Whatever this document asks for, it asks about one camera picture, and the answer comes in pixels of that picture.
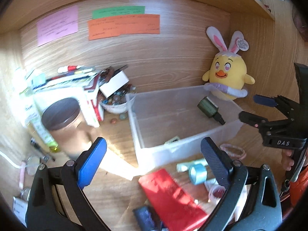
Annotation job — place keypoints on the red foil packet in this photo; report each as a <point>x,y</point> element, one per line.
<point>173,205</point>

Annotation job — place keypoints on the dark green dropper bottle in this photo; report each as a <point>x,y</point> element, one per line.
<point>208,107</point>

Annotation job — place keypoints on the green lotion bottle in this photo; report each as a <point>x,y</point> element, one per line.
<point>33,120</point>

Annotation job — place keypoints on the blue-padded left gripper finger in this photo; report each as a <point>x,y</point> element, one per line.
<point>46,211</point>

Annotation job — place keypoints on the purple lipstick tube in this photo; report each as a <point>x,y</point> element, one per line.
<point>147,218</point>

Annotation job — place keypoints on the white bowl of marbles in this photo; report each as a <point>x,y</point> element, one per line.
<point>116,103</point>

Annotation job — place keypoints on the green sticky note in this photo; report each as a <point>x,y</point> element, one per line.
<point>118,11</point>

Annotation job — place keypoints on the yellow chick bunny plush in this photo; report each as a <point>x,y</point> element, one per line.
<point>228,71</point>

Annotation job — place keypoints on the pink tape roll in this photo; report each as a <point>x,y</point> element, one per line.
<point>216,193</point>

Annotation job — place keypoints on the teal tape roll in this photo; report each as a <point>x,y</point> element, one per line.
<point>197,174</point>

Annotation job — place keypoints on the stack of books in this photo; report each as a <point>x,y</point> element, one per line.
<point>84,88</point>

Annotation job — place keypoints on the orange paper note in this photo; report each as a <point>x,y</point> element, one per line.
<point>115,26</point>

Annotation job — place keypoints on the clear plastic storage bin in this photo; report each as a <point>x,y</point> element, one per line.
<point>167,126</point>

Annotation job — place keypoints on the pink sticky note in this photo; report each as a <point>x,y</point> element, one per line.
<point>57,25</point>

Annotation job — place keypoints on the blue white object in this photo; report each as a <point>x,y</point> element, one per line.
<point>20,208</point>

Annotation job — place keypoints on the small white box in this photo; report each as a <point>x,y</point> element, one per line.
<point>114,84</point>

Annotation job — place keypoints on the red white marker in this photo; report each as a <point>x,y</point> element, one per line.
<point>68,68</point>

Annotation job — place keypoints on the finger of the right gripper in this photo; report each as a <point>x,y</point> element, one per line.
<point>264,100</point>
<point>252,119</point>

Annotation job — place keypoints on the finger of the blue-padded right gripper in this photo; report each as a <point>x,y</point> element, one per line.
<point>262,209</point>

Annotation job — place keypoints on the person's hand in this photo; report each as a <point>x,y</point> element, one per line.
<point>286,160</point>

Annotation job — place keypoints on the brown lidded mug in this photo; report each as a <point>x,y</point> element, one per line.
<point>66,124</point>

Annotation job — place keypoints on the light green tube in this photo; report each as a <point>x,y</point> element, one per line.
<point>185,166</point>

